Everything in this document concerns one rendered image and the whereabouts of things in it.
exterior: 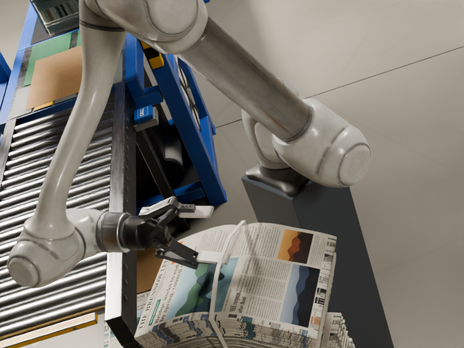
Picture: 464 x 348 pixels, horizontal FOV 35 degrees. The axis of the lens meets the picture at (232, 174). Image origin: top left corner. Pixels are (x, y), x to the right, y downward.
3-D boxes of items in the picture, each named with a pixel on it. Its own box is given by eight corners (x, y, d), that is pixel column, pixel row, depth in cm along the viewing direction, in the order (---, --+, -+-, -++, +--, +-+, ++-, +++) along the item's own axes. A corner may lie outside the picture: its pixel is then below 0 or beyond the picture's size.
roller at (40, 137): (120, 122, 297) (114, 112, 294) (13, 157, 301) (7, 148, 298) (120, 115, 301) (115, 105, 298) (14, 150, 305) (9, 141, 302)
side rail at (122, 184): (139, 341, 212) (122, 315, 205) (121, 346, 213) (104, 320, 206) (136, 103, 319) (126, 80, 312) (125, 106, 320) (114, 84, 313)
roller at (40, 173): (119, 159, 276) (114, 149, 273) (4, 197, 280) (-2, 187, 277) (119, 152, 280) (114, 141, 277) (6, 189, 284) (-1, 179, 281)
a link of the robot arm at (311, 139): (334, 124, 189) (395, 154, 172) (298, 176, 189) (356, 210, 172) (121, -71, 138) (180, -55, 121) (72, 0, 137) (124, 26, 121)
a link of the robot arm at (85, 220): (120, 246, 170) (92, 268, 158) (62, 244, 176) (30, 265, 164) (113, 201, 168) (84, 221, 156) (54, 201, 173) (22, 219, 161)
